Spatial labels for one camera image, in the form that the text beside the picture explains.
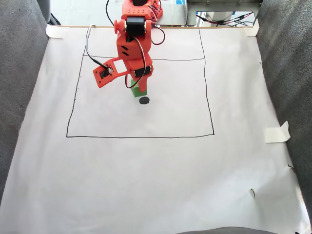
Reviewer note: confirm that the green cube block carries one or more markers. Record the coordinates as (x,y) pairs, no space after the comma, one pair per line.
(135,91)

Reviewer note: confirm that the black dot mark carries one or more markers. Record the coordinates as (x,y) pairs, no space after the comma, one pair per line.
(144,101)

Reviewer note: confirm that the white paper sheet with lines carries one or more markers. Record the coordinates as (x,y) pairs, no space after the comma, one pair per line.
(156,170)

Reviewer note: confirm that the white tape piece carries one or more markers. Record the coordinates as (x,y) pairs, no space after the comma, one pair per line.
(53,33)
(251,31)
(274,135)

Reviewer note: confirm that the silver metal cylinder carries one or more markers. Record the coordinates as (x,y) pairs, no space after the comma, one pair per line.
(219,15)

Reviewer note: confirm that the grey cloth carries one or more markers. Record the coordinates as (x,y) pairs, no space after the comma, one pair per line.
(287,73)
(226,231)
(17,73)

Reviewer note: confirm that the camera board on orange bracket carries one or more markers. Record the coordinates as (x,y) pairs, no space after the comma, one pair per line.
(102,81)

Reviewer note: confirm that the shiny base plate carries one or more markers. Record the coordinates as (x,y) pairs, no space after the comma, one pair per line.
(173,14)

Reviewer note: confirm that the grey metal frame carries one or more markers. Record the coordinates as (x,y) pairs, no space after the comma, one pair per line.
(219,6)

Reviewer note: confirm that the grey cylindrical post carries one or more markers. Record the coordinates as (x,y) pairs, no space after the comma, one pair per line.
(46,9)

